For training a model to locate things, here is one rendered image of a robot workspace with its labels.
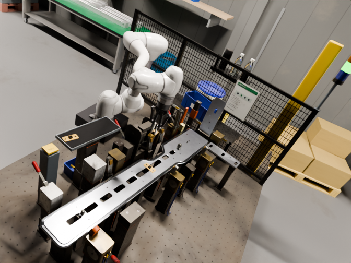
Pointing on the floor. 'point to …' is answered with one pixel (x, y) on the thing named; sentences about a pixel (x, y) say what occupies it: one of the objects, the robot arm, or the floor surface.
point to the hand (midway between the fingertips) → (154, 128)
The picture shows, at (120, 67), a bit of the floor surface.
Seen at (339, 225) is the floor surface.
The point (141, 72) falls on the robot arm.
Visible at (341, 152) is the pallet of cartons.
